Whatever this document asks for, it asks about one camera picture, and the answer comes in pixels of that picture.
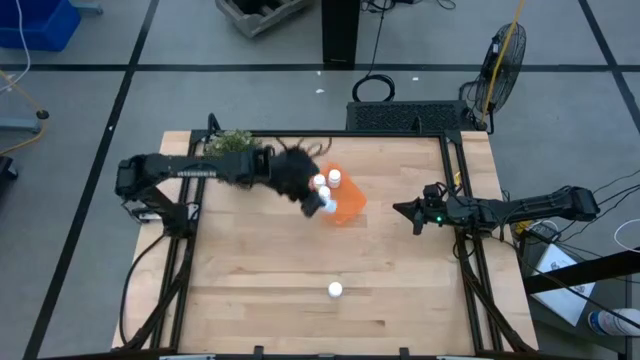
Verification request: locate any white cable loop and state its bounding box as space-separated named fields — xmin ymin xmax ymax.
xmin=613 ymin=217 xmax=640 ymax=254

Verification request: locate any black metal beam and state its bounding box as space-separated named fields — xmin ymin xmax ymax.
xmin=523 ymin=248 xmax=640 ymax=296

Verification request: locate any blue plastic bin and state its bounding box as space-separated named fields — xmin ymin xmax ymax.
xmin=0 ymin=0 xmax=83 ymax=53

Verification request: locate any black tall tower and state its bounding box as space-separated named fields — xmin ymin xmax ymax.
xmin=320 ymin=0 xmax=362 ymax=70

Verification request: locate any white spray can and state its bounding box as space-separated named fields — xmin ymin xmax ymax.
xmin=587 ymin=307 xmax=640 ymax=338

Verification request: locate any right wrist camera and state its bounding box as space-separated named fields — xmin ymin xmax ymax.
xmin=422 ymin=181 xmax=448 ymax=201

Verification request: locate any grey wooden pallet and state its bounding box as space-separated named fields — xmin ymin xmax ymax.
xmin=215 ymin=0 xmax=312 ymax=39

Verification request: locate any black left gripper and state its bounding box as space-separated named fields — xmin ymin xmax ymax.
xmin=269 ymin=146 xmax=327 ymax=219

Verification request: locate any black perforated box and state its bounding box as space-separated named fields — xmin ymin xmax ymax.
xmin=345 ymin=99 xmax=475 ymax=134

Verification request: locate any yellow floor cable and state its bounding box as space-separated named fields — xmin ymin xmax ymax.
xmin=0 ymin=69 xmax=50 ymax=157

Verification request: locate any white cardboard box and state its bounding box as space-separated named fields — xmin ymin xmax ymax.
xmin=530 ymin=243 xmax=597 ymax=327

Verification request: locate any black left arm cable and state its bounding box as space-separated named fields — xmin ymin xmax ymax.
xmin=118 ymin=231 xmax=169 ymax=347

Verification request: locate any black table frame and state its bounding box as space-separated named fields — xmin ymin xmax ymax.
xmin=111 ymin=113 xmax=540 ymax=357

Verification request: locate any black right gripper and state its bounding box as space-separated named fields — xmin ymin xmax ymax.
xmin=392 ymin=196 xmax=452 ymax=237

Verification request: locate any thin white cable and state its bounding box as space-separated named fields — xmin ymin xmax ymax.
xmin=0 ymin=0 xmax=32 ymax=95

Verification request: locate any orange plastic basket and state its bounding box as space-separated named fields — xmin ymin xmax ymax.
xmin=311 ymin=160 xmax=369 ymax=227

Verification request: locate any coiled black cable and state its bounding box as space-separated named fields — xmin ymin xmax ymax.
xmin=351 ymin=73 xmax=397 ymax=104

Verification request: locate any black floor fan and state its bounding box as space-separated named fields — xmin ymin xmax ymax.
xmin=458 ymin=21 xmax=528 ymax=135

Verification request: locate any yellow hanging cable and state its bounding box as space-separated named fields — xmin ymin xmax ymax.
xmin=479 ymin=0 xmax=527 ymax=127

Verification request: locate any green artificial plant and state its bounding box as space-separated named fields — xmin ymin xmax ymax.
xmin=203 ymin=128 xmax=262 ymax=158

